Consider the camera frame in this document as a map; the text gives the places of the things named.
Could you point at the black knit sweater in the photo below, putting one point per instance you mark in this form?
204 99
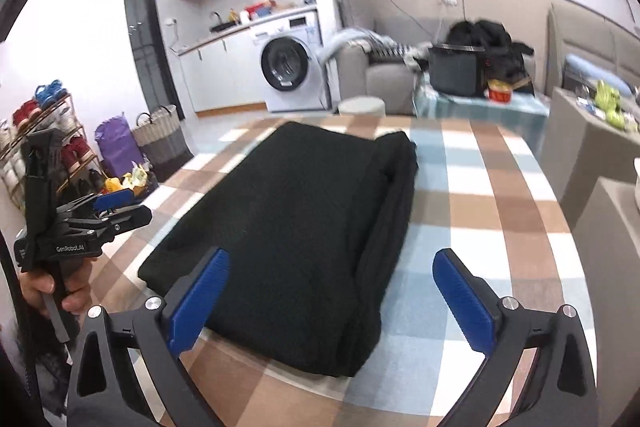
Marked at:
313 222

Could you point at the black tablet screen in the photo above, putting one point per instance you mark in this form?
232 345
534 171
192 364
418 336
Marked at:
457 70

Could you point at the red instant noodle cup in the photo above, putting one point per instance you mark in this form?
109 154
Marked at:
499 91

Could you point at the teal plaid side table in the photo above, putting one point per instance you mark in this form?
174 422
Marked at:
524 115

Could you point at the white washing machine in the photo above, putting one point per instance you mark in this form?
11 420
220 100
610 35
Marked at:
291 78

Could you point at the grey sofa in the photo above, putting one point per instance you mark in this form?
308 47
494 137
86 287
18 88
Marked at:
372 64

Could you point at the plaid checkered blanket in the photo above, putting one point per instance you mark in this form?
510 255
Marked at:
480 192

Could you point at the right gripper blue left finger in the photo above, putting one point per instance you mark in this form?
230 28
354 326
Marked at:
192 299

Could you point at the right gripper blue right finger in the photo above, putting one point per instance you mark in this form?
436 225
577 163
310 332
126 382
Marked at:
469 298

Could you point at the left hand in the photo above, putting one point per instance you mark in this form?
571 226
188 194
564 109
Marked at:
36 284

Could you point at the purple bag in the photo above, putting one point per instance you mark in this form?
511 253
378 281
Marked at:
118 148

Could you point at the white kitchen cabinet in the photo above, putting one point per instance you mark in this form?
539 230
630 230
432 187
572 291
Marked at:
223 73

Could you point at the round white stool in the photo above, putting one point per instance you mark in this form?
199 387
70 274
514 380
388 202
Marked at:
362 106

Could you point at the black clothes pile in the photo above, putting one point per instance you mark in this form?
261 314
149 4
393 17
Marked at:
503 58

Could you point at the woven laundry basket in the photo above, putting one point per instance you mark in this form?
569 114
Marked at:
161 141

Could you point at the shoe rack with shoes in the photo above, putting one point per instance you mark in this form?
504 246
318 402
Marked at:
47 122

